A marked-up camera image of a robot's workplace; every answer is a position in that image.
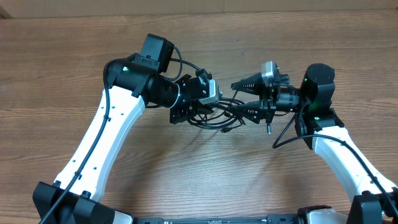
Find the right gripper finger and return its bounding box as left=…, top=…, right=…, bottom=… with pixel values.
left=231, top=72, right=265, bottom=95
left=233, top=100, right=267, bottom=124

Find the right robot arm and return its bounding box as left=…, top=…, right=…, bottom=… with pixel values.
left=231, top=61, right=397, bottom=223

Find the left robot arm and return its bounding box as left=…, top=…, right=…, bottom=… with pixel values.
left=33, top=34, right=221, bottom=223

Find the brown cardboard backdrop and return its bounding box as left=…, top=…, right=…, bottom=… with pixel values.
left=1, top=0, right=397, bottom=19

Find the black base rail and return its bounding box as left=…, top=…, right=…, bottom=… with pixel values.
left=133, top=214, right=305, bottom=224

